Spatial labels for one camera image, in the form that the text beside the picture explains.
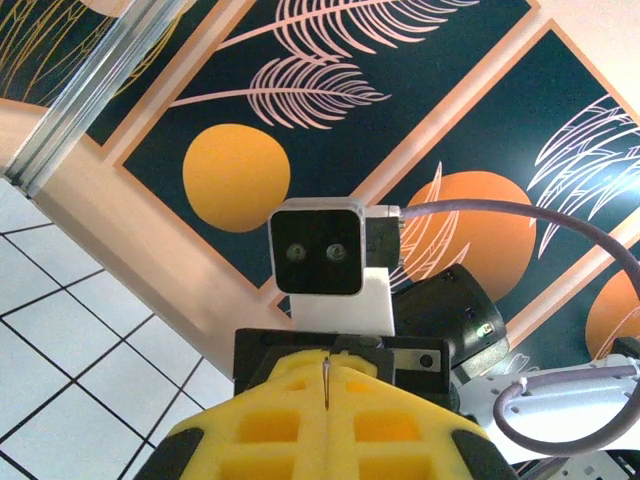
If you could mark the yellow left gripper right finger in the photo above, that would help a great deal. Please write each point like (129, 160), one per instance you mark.
(400, 440)

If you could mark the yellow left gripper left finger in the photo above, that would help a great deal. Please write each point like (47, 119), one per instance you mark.
(250, 440)

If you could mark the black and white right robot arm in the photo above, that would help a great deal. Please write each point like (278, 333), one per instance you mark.
(575, 405)

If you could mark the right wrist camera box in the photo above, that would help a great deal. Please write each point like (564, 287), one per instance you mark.
(315, 250)

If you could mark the aluminium corner post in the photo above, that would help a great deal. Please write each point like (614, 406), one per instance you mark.
(95, 90)

